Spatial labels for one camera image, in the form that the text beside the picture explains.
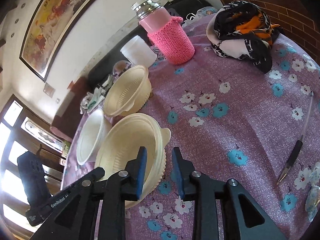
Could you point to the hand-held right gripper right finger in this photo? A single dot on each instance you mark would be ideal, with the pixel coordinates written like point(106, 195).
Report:
point(178, 172)

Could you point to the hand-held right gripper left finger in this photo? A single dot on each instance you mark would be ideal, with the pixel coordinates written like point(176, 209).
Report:
point(140, 172)

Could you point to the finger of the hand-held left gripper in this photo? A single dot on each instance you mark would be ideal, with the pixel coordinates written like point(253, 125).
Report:
point(95, 173)

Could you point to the cream plastic bowl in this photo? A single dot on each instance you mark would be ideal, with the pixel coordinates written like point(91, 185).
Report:
point(125, 92)
point(125, 140)

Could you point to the white plastic bowl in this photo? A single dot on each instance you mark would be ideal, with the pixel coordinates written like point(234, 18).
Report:
point(90, 135)

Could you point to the dark wooden chair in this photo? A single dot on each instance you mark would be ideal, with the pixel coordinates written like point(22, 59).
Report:
point(50, 152)

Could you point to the wooden glazed door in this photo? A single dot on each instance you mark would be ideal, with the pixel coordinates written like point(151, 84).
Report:
point(37, 132)

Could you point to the purple floral tablecloth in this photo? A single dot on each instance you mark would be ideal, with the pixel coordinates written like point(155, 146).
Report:
point(225, 142)

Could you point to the white crumpled gloves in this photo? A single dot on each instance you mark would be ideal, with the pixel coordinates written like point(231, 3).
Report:
point(87, 102)

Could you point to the brown armchair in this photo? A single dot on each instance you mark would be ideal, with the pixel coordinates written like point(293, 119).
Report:
point(67, 105)

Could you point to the black sofa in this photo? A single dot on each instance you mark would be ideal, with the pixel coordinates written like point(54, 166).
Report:
point(100, 72)

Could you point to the clear pen with black grip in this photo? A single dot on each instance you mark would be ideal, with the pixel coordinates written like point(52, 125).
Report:
point(293, 155)

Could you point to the white plastic jar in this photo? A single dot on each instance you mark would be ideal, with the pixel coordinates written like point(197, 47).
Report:
point(137, 51)

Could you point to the bottle in pink knitted sleeve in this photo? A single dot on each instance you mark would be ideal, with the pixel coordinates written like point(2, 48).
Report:
point(172, 40)

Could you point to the black orange white scarf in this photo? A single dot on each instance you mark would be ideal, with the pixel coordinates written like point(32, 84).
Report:
point(235, 45)

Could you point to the large framed painting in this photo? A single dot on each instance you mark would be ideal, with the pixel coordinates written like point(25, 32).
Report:
point(55, 25)

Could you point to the brown tiled window ledge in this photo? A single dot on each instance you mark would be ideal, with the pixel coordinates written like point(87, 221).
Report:
point(295, 12)

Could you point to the small wall plaque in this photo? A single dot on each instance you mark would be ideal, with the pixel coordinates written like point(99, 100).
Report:
point(49, 90)

